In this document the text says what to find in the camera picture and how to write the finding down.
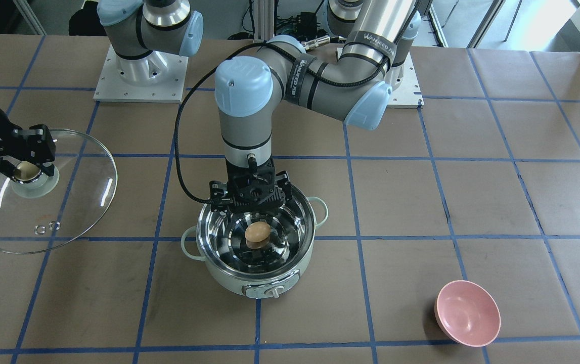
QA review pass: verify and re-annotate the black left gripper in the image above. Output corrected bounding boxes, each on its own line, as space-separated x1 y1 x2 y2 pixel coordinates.
209 158 292 213

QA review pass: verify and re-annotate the brown egg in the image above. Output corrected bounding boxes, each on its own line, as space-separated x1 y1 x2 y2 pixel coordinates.
244 221 271 243

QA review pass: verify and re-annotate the glass pot lid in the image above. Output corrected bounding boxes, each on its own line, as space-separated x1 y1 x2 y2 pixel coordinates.
0 129 118 254

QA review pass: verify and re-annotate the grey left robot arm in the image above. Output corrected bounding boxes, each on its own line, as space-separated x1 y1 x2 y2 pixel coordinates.
208 1 418 213

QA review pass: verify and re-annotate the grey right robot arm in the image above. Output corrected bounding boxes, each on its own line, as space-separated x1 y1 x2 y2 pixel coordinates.
0 1 204 182

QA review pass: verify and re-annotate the pale green electric pot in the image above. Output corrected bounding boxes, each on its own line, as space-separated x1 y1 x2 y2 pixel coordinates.
180 187 329 299

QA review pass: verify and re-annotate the black power adapter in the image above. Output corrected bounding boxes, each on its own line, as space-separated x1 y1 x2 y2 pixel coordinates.
295 11 318 39

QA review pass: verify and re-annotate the pink bowl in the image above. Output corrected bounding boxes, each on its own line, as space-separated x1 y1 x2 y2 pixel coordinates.
434 280 502 347

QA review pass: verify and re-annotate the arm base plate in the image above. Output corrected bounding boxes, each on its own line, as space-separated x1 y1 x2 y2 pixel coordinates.
385 53 424 109
93 46 189 104

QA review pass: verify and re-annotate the black camera cable left arm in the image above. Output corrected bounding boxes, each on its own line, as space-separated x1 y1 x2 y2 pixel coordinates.
173 40 386 204

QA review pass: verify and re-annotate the aluminium frame post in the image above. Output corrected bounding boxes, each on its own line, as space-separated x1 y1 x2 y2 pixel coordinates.
251 1 276 44

